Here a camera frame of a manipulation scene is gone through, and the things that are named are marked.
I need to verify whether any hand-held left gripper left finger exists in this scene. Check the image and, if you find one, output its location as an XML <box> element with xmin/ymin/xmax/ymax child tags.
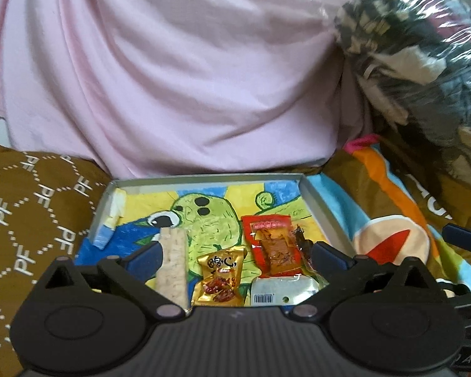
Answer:
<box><xmin>35</xmin><ymin>241</ymin><xmax>185</xmax><ymax>320</ymax></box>

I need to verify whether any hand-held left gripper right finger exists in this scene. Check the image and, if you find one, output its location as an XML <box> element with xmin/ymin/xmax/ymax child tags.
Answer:
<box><xmin>290</xmin><ymin>241</ymin><xmax>440</xmax><ymax>320</ymax></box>

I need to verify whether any gold snack packet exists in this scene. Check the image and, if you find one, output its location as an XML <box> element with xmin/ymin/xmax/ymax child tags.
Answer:
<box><xmin>190</xmin><ymin>245</ymin><xmax>249</xmax><ymax>308</ymax></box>

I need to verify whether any white barcode snack packet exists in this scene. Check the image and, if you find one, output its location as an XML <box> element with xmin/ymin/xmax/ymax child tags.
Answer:
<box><xmin>250</xmin><ymin>275</ymin><xmax>323</xmax><ymax>307</ymax></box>

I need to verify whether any cartoon printed blanket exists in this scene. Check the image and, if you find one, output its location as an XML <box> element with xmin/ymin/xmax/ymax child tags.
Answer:
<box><xmin>306</xmin><ymin>134</ymin><xmax>471</xmax><ymax>296</ymax></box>

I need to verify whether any clear plastic bag of clothes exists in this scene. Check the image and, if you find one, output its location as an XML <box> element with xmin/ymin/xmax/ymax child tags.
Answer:
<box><xmin>333</xmin><ymin>0</ymin><xmax>471</xmax><ymax>190</ymax></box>

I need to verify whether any pink cloth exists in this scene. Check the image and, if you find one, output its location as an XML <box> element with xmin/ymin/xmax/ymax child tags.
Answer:
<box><xmin>0</xmin><ymin>0</ymin><xmax>378</xmax><ymax>180</ymax></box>

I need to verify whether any brown patterned quilt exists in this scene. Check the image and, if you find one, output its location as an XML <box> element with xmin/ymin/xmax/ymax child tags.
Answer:
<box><xmin>0</xmin><ymin>143</ymin><xmax>115</xmax><ymax>377</ymax></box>

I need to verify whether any dark brown snack packet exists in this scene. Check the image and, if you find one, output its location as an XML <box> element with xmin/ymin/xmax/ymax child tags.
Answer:
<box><xmin>294</xmin><ymin>224</ymin><xmax>319</xmax><ymax>273</ymax></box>

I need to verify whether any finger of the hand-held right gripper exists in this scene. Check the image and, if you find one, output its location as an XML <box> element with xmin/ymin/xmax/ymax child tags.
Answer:
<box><xmin>443</xmin><ymin>222</ymin><xmax>471</xmax><ymax>259</ymax></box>

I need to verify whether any rice cracker bar packet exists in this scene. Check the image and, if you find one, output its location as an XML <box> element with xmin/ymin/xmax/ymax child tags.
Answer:
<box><xmin>154</xmin><ymin>226</ymin><xmax>192</xmax><ymax>308</ymax></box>

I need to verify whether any grey shallow box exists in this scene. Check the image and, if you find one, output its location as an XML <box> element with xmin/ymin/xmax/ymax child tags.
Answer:
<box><xmin>88</xmin><ymin>171</ymin><xmax>357</xmax><ymax>308</ymax></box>

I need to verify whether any red orange snack packet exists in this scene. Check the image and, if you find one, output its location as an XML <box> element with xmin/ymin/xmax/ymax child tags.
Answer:
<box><xmin>241</xmin><ymin>214</ymin><xmax>311</xmax><ymax>280</ymax></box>

